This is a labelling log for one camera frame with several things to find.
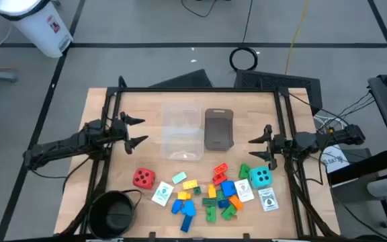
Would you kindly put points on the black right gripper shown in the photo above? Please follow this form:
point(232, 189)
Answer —
point(278, 144)

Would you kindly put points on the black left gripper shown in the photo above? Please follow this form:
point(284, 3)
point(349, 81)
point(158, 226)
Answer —
point(119, 130)

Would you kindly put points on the teal foam die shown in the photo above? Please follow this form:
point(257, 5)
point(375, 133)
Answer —
point(260, 177)

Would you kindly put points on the red foam die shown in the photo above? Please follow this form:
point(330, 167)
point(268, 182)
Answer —
point(144, 178)

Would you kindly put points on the clear plastic bin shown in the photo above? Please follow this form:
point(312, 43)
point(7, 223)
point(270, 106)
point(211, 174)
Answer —
point(180, 114)
point(180, 144)

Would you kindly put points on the red toy block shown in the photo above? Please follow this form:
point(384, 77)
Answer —
point(219, 178)

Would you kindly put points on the orange toy block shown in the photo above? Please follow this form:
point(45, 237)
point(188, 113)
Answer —
point(236, 202)

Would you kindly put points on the mint toy block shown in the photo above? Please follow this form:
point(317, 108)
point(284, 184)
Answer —
point(179, 177)

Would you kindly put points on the yellow tall toy block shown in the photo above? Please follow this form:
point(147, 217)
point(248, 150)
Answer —
point(212, 191)

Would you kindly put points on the dark blue toy block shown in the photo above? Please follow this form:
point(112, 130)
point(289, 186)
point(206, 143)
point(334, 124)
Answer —
point(223, 203)

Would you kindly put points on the yellow eight-stud toy block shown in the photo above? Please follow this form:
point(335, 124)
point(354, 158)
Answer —
point(190, 184)

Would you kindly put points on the dark green plate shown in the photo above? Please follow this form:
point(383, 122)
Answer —
point(209, 201)

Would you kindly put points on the small dark green block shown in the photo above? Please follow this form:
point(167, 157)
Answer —
point(197, 190)

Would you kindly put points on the yellow rounded toy block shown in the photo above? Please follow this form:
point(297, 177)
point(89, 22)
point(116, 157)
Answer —
point(184, 195)

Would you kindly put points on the small blue toy block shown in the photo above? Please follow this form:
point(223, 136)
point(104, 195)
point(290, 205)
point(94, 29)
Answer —
point(176, 206)

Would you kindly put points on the black bucket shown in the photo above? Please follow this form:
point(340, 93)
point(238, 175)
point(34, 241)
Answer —
point(111, 216)

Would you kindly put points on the blue rounded toy block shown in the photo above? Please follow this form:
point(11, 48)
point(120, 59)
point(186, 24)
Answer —
point(188, 208)

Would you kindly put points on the long blue toy block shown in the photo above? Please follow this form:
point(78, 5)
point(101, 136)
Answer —
point(186, 222)

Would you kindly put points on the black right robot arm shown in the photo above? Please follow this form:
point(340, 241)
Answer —
point(331, 138)

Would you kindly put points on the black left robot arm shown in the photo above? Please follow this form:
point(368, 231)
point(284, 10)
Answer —
point(62, 148)

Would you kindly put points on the smoky grey plastic bin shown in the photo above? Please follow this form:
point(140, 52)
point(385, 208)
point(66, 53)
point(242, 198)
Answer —
point(218, 134)

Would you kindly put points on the black perforated computer case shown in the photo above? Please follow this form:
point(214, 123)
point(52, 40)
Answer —
point(277, 87)

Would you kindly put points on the white printed paper sign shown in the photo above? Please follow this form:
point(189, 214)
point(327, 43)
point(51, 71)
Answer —
point(336, 161)

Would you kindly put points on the black slanted panel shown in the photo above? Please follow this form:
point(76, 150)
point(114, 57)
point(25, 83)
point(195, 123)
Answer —
point(186, 80)

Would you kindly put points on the black table clamp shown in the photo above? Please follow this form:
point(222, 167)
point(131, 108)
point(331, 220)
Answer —
point(246, 236)
point(152, 235)

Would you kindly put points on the black chair grey armrest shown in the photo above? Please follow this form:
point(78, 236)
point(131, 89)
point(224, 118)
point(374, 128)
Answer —
point(381, 187)

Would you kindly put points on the white pedal trash can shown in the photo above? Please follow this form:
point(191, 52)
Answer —
point(42, 30)

